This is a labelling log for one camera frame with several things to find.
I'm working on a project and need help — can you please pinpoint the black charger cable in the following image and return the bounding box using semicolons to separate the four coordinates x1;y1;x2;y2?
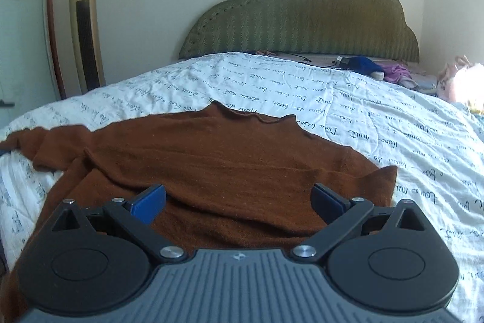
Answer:
274;51;312;63

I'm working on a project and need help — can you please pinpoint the pink cloth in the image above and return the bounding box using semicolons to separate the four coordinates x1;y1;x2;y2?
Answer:
438;55;484;101

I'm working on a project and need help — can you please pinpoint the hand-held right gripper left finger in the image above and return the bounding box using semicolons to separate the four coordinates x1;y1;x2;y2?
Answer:
51;184;188;264

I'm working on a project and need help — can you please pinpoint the blue cloth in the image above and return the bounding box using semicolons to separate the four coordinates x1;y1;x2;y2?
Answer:
347;57;385;76

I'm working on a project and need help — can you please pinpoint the green padded headboard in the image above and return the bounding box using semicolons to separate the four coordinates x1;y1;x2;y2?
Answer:
178;0;420;63

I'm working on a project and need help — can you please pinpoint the white floral wardrobe door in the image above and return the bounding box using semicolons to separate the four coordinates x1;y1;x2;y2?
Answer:
0;0;63;119

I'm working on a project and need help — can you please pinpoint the gold tower air conditioner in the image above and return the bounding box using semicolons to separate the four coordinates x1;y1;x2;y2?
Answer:
68;0;106;94

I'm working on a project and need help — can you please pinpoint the white script-printed quilt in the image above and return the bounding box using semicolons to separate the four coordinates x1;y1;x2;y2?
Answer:
0;51;484;323

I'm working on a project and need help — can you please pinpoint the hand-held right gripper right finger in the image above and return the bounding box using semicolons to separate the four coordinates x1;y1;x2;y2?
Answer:
290;183;430;264

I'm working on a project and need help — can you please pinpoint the brown knit sweater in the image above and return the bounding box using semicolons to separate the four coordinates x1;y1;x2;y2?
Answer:
0;101;398;323

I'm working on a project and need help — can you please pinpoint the purple cloth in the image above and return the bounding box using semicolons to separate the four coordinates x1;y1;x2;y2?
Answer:
377;61;412;84

